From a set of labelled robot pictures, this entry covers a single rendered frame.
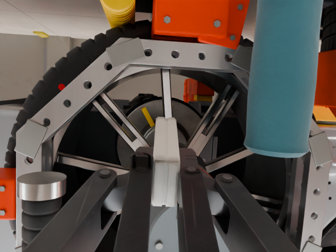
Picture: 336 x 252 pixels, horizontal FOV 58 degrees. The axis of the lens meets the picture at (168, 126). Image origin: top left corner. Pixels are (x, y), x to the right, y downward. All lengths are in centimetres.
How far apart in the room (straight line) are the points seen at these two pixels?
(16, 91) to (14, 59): 44
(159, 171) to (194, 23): 37
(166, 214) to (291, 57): 25
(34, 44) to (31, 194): 444
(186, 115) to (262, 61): 65
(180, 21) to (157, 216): 30
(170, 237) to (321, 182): 33
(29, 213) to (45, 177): 3
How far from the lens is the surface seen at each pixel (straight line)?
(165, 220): 39
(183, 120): 105
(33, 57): 469
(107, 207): 16
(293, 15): 43
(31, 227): 32
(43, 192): 30
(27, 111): 62
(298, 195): 66
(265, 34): 44
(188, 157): 19
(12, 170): 61
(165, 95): 61
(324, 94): 98
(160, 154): 17
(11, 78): 478
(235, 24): 54
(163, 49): 50
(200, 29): 51
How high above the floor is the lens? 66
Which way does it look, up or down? 7 degrees up
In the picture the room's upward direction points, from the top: 177 degrees counter-clockwise
